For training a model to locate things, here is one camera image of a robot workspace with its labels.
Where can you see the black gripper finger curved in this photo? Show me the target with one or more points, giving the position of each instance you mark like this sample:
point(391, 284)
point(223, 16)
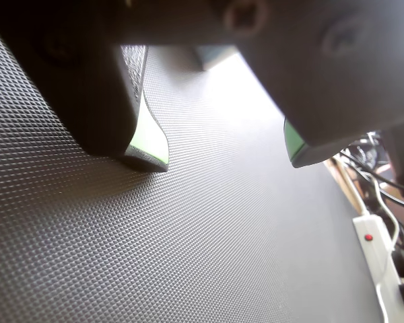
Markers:
point(323, 84)

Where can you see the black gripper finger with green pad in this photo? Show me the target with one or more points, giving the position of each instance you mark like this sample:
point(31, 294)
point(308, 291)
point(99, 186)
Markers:
point(87, 84)

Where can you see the dark textured table mat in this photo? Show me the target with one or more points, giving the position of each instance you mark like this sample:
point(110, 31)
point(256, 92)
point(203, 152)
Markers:
point(155, 235)

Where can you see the white power strip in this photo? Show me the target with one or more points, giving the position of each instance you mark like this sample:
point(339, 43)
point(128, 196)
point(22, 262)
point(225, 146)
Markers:
point(373, 262)

